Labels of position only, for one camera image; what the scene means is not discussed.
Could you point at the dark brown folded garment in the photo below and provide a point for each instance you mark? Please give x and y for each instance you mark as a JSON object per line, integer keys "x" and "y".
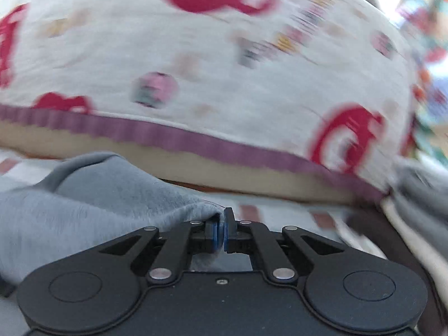
{"x": 374, "y": 225}

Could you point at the dark grey folded garment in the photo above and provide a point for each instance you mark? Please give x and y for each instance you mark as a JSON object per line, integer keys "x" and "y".
{"x": 419, "y": 194}

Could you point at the bear print headboard cover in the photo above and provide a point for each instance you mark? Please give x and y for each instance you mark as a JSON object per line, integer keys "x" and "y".
{"x": 306, "y": 86}

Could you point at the checkered bed sheet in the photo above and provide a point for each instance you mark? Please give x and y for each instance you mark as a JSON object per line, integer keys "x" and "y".
{"x": 327, "y": 221}

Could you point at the grey sweatpants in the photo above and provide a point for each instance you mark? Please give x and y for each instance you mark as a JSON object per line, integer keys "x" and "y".
{"x": 86, "y": 201}

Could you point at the beige folded garment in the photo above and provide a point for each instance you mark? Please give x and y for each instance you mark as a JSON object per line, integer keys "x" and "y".
{"x": 429, "y": 257}

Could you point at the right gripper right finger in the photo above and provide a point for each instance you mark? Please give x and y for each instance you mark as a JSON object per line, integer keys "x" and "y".
{"x": 282, "y": 257}

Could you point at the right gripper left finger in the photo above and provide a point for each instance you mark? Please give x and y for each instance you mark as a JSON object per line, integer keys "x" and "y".
{"x": 162, "y": 257}

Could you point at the floral quilted blanket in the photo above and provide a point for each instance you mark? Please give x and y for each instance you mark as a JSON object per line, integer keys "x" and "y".
{"x": 424, "y": 24}

